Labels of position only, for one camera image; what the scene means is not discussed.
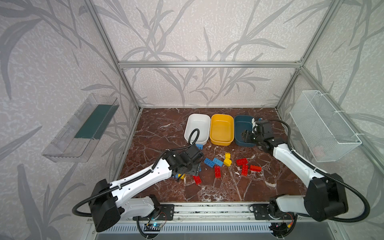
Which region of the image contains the red small brick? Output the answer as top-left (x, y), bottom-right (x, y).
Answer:
top-left (250, 165), bottom-right (262, 173)

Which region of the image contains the red brick wide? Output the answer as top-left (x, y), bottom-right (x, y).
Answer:
top-left (236, 158), bottom-right (248, 167)

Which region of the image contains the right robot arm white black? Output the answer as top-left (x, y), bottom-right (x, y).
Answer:
top-left (241, 120), bottom-right (371, 223)

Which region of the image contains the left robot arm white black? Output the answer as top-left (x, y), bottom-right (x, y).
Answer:
top-left (72, 129), bottom-right (204, 233)

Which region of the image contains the blue brick by white bin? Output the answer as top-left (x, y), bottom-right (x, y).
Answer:
top-left (196, 144), bottom-right (204, 150)

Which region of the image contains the dark teal plastic bin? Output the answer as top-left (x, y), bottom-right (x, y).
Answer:
top-left (234, 115), bottom-right (255, 148)

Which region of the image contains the yellow brick lower centre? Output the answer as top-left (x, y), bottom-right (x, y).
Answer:
top-left (223, 158), bottom-right (232, 167)

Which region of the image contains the yellow plastic bin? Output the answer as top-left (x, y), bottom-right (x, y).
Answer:
top-left (210, 114), bottom-right (235, 146)

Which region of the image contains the white plastic bin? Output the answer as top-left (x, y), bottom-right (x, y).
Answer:
top-left (184, 114), bottom-right (211, 145)

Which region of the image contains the right wiring bundle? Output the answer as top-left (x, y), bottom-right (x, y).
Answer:
top-left (269, 212), bottom-right (295, 238)

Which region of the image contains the aluminium front rail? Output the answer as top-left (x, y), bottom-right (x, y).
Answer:
top-left (86, 201), bottom-right (334, 224)

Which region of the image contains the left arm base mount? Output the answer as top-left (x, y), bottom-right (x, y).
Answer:
top-left (139, 204), bottom-right (175, 221)

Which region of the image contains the white wire mesh basket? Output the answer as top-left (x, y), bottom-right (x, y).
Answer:
top-left (290, 90), bottom-right (362, 162)

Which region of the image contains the left circuit board with wires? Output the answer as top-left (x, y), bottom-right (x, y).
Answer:
top-left (144, 212), bottom-right (168, 232)

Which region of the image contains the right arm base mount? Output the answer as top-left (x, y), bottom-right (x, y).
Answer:
top-left (248, 203), bottom-right (295, 221)

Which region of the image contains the clear plastic wall shelf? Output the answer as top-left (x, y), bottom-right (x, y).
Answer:
top-left (42, 94), bottom-right (120, 163)

